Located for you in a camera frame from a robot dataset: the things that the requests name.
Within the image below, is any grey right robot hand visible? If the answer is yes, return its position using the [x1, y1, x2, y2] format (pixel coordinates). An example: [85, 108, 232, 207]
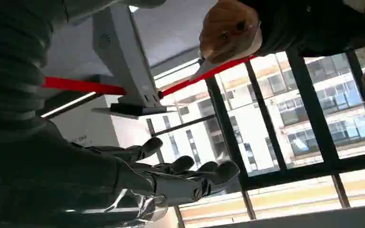
[0, 121, 241, 228]

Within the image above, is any building outside window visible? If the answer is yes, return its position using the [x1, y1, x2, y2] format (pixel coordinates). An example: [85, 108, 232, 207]
[155, 47, 365, 177]

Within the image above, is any ceiling light strip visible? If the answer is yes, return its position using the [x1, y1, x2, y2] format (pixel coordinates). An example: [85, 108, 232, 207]
[152, 57, 201, 81]
[40, 91, 97, 119]

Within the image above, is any red bar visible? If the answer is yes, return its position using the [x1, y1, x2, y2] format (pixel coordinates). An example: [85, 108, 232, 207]
[43, 56, 256, 97]

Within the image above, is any ribbed grey right arm sleeve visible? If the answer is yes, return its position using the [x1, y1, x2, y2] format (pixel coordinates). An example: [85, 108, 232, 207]
[0, 0, 167, 146]

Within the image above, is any white column with black base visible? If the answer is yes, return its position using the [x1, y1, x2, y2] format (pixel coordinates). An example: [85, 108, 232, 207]
[91, 4, 171, 121]

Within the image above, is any person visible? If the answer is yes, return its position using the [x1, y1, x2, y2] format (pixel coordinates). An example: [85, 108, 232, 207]
[189, 0, 365, 82]

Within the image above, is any white window ledge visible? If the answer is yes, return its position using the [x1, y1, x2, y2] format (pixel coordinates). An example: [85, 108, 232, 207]
[201, 204, 365, 228]

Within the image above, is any black window frame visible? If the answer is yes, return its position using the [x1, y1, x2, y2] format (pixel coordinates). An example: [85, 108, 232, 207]
[144, 46, 365, 228]

